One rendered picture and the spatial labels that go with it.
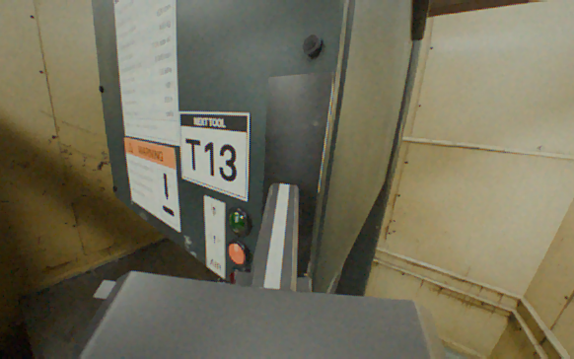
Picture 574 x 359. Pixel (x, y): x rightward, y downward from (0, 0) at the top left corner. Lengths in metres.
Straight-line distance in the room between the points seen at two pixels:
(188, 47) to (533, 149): 1.22
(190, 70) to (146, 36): 0.10
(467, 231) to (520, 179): 0.31
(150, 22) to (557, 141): 1.30
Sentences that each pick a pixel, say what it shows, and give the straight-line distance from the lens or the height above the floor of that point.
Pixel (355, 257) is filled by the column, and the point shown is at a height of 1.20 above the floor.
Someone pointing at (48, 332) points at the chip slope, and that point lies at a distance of 1.51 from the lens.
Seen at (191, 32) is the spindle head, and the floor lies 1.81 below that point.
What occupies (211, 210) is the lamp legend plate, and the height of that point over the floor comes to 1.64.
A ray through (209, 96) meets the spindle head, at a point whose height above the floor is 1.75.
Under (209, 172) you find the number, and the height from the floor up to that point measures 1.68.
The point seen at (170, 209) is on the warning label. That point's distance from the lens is 0.28.
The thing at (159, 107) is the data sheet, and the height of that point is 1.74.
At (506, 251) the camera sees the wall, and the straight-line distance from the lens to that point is 1.33.
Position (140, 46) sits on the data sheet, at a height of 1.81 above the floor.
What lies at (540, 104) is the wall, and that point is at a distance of 1.24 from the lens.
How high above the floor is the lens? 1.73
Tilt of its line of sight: 15 degrees down
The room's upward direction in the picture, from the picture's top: 5 degrees clockwise
